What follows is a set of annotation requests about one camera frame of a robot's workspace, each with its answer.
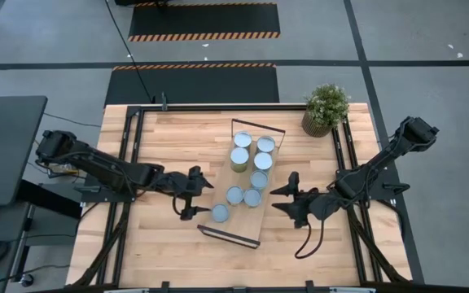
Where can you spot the teal label tin can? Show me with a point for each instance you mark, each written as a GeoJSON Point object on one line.
{"type": "Point", "coordinates": [242, 139]}

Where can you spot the black mat two hazard stripes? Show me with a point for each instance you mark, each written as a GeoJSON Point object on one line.
{"type": "Point", "coordinates": [204, 18]}

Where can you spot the grey desk leg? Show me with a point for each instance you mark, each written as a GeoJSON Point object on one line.
{"type": "Point", "coordinates": [24, 236]}

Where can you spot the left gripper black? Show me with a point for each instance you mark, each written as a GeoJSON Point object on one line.
{"type": "Point", "coordinates": [181, 185]}

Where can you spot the potted plant woven pot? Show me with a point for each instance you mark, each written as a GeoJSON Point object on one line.
{"type": "Point", "coordinates": [327, 106]}

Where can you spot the tin can with white lid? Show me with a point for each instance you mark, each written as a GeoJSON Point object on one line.
{"type": "Point", "coordinates": [263, 161]}

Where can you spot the black upright bracket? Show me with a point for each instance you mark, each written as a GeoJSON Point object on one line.
{"type": "Point", "coordinates": [164, 101]}

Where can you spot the black caster wheel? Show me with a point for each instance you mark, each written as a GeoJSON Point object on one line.
{"type": "Point", "coordinates": [27, 280]}

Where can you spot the green label tin can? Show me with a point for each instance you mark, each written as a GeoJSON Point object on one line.
{"type": "Point", "coordinates": [239, 155]}

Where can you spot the black mat one hazard stripe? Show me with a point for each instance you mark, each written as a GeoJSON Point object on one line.
{"type": "Point", "coordinates": [194, 85]}

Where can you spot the black desk crossbar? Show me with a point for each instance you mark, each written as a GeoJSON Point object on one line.
{"type": "Point", "coordinates": [51, 200]}

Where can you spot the diced tomatoes tin can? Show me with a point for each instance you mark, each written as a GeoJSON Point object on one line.
{"type": "Point", "coordinates": [259, 179]}
{"type": "Point", "coordinates": [252, 197]}
{"type": "Point", "coordinates": [220, 212]}

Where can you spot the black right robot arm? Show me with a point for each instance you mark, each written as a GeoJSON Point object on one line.
{"type": "Point", "coordinates": [381, 158]}

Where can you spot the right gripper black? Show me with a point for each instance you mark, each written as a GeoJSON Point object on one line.
{"type": "Point", "coordinates": [309, 205]}

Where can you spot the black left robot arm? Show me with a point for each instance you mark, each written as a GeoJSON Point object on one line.
{"type": "Point", "coordinates": [108, 171]}

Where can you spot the black aluminium table frame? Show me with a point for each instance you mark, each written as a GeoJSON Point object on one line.
{"type": "Point", "coordinates": [218, 108]}

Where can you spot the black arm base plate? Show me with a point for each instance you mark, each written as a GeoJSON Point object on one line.
{"type": "Point", "coordinates": [96, 198]}
{"type": "Point", "coordinates": [381, 196]}

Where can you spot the black desk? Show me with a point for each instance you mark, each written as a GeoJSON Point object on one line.
{"type": "Point", "coordinates": [6, 154]}

